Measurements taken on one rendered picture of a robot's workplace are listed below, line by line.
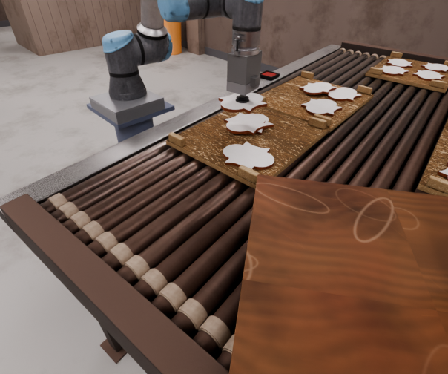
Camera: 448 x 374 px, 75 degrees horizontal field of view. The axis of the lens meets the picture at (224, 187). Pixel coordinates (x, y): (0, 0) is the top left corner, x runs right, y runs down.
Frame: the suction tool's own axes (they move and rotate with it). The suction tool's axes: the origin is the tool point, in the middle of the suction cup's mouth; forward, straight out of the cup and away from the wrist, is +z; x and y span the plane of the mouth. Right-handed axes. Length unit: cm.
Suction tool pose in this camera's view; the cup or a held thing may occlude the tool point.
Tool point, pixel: (242, 104)
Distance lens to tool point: 93.8
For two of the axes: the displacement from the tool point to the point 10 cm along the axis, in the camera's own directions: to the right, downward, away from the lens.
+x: -8.3, -3.6, 4.2
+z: -0.2, 7.8, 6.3
